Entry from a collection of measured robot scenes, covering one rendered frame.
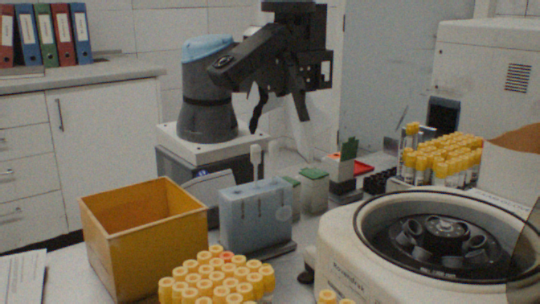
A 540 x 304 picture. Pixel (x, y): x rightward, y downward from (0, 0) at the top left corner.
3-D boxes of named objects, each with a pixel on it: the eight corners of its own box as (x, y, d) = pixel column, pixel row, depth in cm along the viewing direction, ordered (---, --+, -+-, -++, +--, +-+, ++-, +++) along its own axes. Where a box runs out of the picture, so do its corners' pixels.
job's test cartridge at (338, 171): (336, 180, 88) (337, 149, 86) (353, 188, 85) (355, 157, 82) (320, 185, 86) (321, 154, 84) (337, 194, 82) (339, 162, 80)
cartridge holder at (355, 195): (330, 182, 91) (331, 166, 89) (363, 198, 84) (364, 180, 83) (309, 188, 88) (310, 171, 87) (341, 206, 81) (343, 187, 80)
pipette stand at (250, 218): (272, 229, 73) (272, 172, 70) (297, 248, 67) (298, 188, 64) (216, 247, 68) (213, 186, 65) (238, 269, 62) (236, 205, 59)
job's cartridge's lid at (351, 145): (357, 133, 80) (360, 134, 80) (353, 157, 83) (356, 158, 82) (341, 137, 78) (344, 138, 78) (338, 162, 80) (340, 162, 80)
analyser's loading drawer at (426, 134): (435, 136, 113) (438, 116, 111) (459, 142, 108) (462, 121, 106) (382, 153, 101) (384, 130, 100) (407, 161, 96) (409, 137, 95)
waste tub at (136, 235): (171, 232, 72) (165, 174, 68) (212, 272, 62) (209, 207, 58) (85, 260, 65) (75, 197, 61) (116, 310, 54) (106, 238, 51)
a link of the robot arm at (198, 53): (185, 85, 111) (183, 29, 105) (239, 87, 112) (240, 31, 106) (177, 100, 100) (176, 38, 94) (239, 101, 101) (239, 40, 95)
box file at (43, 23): (48, 61, 247) (38, 2, 236) (59, 67, 227) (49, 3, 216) (34, 63, 243) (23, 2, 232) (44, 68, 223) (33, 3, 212)
